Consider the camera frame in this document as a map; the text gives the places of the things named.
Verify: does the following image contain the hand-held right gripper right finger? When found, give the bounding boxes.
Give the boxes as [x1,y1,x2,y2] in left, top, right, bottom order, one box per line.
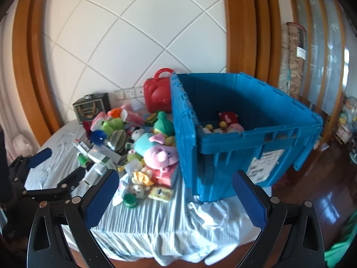
[231,170,327,268]

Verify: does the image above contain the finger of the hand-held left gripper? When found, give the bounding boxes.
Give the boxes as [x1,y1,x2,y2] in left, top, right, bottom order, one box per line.
[8,147,52,180]
[24,167,85,201]

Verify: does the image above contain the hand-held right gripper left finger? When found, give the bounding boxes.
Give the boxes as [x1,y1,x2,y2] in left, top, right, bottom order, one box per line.
[26,169,120,268]

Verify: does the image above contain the green round jar lid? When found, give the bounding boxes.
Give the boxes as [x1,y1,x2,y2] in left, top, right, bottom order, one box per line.
[123,193,137,208]

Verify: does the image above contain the blue plastic crate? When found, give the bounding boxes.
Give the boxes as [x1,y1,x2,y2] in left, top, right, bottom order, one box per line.
[170,72,324,203]

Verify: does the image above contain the white tube box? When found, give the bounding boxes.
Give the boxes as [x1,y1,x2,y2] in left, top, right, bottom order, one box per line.
[84,163,108,185]

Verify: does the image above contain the red white toothpaste tube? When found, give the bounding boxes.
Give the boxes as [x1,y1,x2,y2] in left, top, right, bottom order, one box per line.
[73,140,92,153]

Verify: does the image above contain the white green toothpaste box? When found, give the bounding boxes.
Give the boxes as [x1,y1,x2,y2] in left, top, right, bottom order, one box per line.
[88,148,122,165]

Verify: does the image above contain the clear plastic box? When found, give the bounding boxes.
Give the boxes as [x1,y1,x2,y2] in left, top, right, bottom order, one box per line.
[124,159,144,175]

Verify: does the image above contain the yellow orange soft toy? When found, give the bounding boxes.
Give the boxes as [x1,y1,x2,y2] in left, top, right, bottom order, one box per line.
[133,170,154,186]

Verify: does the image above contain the blue fuzzy ball toy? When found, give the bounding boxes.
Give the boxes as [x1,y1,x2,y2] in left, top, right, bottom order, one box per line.
[89,129,108,146]

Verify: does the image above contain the white curtain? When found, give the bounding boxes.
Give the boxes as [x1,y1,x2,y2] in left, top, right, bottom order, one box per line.
[0,70,37,162]

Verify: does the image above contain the yellow snack packet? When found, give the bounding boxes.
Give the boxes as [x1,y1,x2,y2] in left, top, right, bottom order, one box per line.
[148,186,173,202]

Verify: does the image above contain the grey striped round toy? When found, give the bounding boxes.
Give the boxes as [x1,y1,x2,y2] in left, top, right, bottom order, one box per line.
[107,130,127,153]

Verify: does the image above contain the pink white packet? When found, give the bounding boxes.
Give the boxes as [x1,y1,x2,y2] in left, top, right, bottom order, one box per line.
[91,112,108,130]

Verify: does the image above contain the pink gift box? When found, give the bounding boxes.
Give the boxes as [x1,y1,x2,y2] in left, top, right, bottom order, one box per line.
[152,165,180,187]

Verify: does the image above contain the light blue plush toy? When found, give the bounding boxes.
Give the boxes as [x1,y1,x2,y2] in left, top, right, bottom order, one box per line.
[134,134,158,157]

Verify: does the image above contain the dark small desk clock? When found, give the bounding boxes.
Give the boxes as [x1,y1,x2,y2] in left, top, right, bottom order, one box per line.
[73,93,110,125]

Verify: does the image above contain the light blue striped tablecloth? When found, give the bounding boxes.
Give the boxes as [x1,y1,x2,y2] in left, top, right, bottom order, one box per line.
[24,120,272,266]

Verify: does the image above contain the lime green frog plush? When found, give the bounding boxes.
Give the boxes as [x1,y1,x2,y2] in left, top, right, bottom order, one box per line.
[101,117,125,134]

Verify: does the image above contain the small white plush toy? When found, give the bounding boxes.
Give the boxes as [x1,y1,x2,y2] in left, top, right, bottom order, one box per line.
[131,128,144,143]

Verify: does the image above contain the pink pig plush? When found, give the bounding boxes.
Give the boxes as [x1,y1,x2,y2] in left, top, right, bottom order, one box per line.
[143,132,179,172]

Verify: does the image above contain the red plush toy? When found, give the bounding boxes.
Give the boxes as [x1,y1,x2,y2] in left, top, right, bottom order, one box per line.
[218,112,240,125]

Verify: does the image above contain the pink white box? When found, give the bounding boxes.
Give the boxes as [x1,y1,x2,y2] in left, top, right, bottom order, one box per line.
[120,105,145,126]

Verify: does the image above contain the green cloth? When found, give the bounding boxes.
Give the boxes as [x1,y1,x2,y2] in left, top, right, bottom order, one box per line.
[325,211,357,268]

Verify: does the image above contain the red toy carry case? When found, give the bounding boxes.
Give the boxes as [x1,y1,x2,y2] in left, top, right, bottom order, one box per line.
[143,68,175,113]

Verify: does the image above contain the plastic-wrapped toys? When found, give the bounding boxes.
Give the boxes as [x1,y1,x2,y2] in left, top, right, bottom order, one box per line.
[335,96,357,146]

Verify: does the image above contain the rolled patterned carpet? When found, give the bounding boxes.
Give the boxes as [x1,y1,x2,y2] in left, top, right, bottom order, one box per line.
[279,22,307,99]

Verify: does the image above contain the frosted glass door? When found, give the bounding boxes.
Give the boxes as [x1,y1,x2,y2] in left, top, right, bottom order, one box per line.
[290,0,349,115]

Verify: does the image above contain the white wall socket panel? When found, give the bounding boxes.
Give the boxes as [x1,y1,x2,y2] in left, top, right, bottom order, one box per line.
[114,88,145,100]

